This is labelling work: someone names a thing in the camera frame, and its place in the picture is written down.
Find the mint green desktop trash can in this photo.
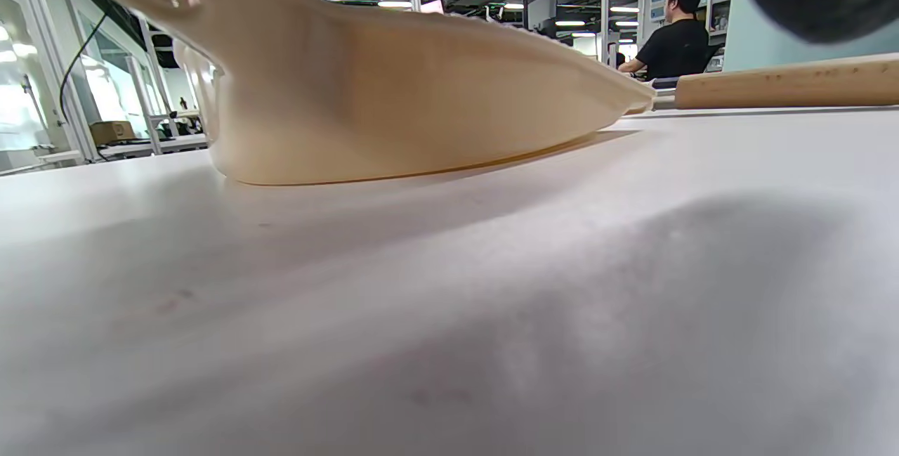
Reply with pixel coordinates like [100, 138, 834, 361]
[721, 0, 899, 73]

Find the wooden handled hand broom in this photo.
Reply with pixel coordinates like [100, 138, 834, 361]
[624, 53, 899, 117]

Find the beige plastic dustpan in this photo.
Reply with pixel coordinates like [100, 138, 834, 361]
[41, 0, 658, 187]

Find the white table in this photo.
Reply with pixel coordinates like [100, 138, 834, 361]
[0, 106, 899, 456]

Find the cardboard box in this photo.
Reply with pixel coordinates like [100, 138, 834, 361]
[89, 120, 136, 147]

